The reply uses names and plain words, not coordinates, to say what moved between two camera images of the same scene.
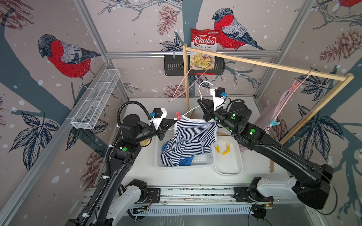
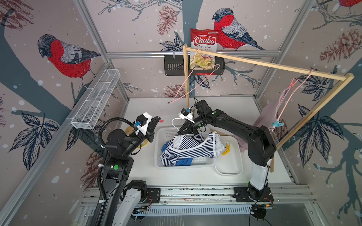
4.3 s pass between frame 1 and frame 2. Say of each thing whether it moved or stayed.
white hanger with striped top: moved
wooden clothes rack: stayed
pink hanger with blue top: moved
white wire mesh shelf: stayed
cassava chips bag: stayed
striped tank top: moved
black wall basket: stayed
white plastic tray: stayed
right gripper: moved
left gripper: moved
